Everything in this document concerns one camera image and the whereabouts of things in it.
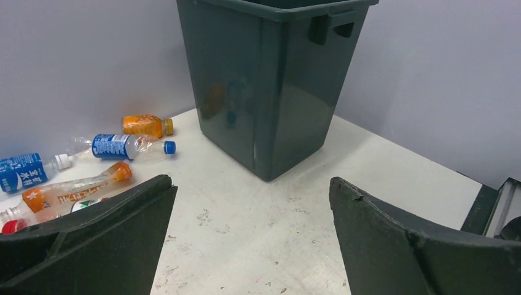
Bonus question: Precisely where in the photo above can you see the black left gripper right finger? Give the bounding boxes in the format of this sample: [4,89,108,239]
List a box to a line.
[329,177,520,294]

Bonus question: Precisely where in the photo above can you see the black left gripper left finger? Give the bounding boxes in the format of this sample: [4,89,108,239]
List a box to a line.
[1,175,178,294]

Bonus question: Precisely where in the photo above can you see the dark green plastic bin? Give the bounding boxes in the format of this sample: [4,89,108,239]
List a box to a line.
[177,0,375,181]

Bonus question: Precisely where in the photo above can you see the flattened orange label bottle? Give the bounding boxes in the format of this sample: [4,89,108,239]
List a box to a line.
[1,161,134,223]

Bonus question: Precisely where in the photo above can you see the Nongfu bottle red white label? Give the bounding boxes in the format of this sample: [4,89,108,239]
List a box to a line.
[1,197,109,235]

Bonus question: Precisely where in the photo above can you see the blue label bottle blue cap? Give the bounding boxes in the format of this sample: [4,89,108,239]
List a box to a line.
[69,134,177,163]

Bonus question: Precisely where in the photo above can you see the clear bottle blue label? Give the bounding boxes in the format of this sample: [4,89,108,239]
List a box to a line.
[1,153,74,194]

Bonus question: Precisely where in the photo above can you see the orange juice bottle far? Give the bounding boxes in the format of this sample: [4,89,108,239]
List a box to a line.
[122,114,174,138]

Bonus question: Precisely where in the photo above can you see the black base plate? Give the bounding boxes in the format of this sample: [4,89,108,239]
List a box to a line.
[461,178,520,242]

